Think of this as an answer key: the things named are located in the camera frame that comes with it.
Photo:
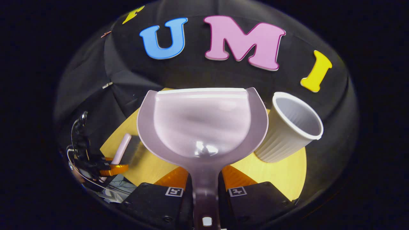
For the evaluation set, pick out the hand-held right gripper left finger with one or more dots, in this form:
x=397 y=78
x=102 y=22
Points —
x=159 y=204

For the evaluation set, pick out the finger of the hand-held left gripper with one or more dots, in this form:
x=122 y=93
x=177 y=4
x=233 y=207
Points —
x=116 y=170

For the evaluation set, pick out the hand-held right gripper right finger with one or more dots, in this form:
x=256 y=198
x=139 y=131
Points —
x=255 y=204

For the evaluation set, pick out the small pink broom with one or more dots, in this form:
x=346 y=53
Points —
x=123 y=147

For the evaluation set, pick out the white ribbed garbage bin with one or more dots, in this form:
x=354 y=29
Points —
x=287 y=137

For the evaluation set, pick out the pink dustpan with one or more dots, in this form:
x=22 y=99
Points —
x=201 y=124

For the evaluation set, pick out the wooden desktop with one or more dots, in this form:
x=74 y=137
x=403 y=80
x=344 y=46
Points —
x=278 y=175

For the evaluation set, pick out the silver metal clip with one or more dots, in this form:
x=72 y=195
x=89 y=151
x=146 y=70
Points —
x=107 y=85

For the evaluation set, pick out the black backdrop cloth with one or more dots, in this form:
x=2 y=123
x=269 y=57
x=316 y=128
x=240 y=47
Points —
x=96 y=73

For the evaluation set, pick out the red metal clip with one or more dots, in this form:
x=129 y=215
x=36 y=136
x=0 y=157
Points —
x=106 y=34

